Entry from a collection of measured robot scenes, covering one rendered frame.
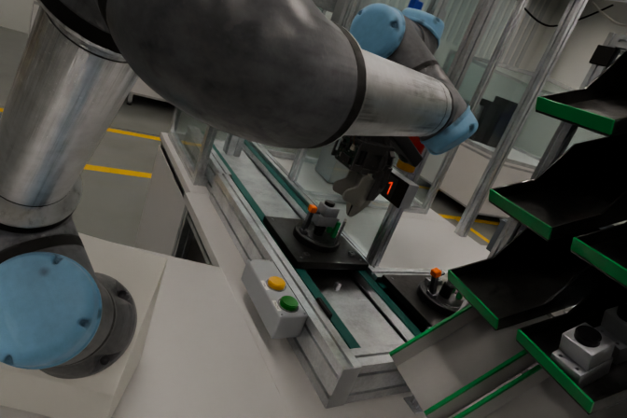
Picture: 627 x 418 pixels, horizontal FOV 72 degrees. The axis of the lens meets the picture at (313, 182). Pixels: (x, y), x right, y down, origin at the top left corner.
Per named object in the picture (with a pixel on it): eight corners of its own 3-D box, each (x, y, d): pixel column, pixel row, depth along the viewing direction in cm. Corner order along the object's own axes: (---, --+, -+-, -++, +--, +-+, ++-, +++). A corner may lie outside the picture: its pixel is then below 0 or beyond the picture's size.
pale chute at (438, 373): (432, 428, 71) (424, 414, 68) (396, 366, 82) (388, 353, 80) (574, 340, 72) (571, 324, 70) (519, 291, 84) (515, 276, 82)
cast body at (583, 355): (576, 392, 56) (587, 354, 53) (547, 368, 60) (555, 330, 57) (619, 368, 59) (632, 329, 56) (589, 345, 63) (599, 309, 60)
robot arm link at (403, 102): (290, 68, 17) (501, 118, 58) (176, -124, 19) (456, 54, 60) (144, 211, 23) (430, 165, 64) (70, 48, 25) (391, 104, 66)
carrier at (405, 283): (438, 341, 101) (460, 299, 98) (380, 280, 120) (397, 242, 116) (498, 335, 114) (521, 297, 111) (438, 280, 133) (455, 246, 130)
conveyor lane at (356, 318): (338, 384, 90) (355, 347, 87) (225, 200, 156) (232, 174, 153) (431, 369, 106) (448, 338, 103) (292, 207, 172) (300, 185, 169)
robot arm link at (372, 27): (424, 52, 53) (448, 65, 63) (378, -15, 56) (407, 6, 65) (375, 91, 57) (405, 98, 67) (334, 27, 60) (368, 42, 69)
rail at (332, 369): (325, 409, 83) (345, 366, 80) (208, 198, 153) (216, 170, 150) (347, 404, 86) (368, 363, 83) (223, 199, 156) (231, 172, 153)
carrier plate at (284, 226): (295, 268, 110) (298, 261, 109) (262, 221, 129) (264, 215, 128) (367, 270, 123) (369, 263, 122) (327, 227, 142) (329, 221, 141)
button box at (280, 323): (271, 340, 90) (280, 315, 88) (240, 278, 106) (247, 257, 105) (299, 337, 94) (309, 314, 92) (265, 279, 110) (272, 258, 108)
